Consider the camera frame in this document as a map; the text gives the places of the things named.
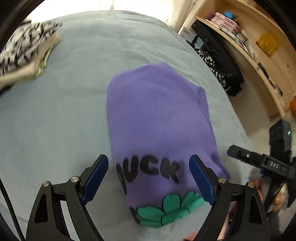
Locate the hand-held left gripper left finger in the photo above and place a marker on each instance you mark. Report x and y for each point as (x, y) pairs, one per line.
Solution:
(96, 178)

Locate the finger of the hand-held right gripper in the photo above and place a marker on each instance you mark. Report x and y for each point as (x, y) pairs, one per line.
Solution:
(245, 156)

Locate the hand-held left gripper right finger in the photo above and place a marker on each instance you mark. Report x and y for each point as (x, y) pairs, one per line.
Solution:
(201, 178)

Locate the purple zip hoodie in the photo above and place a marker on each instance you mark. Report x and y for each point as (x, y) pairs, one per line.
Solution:
(157, 115)

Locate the orange object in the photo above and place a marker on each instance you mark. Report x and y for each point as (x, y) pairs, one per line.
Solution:
(293, 104)

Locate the black cloth with white pattern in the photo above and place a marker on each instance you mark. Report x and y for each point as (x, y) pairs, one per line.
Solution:
(216, 71)

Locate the long black bag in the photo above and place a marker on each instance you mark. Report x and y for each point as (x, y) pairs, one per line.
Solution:
(222, 55)

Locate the stack of papers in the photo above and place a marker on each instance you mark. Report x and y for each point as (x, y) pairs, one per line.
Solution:
(251, 47)

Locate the yellow cloth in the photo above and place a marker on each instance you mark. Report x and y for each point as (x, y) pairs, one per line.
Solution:
(268, 44)

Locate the small colourful box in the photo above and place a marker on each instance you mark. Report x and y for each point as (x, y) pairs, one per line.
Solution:
(242, 37)

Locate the pale green folded garment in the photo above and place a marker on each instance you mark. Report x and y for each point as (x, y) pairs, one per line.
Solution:
(42, 63)

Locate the cream folded garment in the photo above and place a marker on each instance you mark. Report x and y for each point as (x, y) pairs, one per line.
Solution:
(23, 74)

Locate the stack of pink boxes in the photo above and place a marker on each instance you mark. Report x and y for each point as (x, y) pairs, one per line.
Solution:
(225, 24)

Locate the white cardboard box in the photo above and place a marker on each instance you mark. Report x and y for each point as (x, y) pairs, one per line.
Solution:
(189, 34)

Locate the wooden shelf unit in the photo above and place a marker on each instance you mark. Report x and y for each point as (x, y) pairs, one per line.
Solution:
(266, 20)

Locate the blue toy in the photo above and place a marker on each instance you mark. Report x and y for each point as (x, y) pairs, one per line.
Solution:
(228, 15)

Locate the black and white printed garment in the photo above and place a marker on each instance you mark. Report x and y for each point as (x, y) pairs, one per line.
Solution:
(20, 46)

